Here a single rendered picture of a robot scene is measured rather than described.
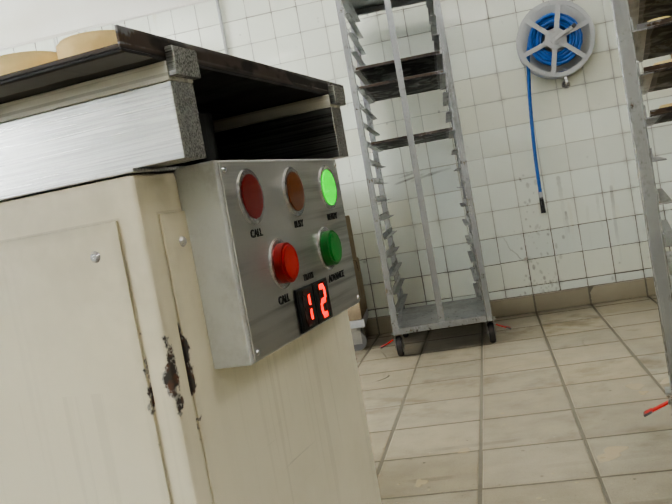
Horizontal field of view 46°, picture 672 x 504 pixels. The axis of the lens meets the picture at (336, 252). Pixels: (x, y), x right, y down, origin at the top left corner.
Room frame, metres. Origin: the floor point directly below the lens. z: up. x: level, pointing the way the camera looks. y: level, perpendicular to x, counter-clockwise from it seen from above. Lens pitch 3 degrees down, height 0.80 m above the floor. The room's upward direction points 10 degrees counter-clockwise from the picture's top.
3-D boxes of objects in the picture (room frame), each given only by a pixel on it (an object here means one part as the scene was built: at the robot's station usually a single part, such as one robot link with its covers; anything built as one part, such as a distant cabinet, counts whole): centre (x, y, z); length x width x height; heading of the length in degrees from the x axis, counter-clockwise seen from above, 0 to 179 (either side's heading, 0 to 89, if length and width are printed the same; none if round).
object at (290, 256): (0.59, 0.04, 0.76); 0.03 x 0.02 x 0.03; 160
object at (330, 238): (0.68, 0.01, 0.76); 0.03 x 0.02 x 0.03; 160
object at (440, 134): (4.06, -0.49, 1.05); 0.60 x 0.40 x 0.01; 171
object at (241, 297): (0.64, 0.04, 0.77); 0.24 x 0.04 x 0.14; 160
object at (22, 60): (0.52, 0.18, 0.91); 0.05 x 0.05 x 0.02
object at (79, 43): (0.50, 0.12, 0.91); 0.05 x 0.05 x 0.02
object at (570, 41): (4.25, -1.34, 1.10); 0.41 x 0.17 x 1.10; 79
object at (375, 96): (4.06, -0.49, 1.32); 0.60 x 0.40 x 0.01; 171
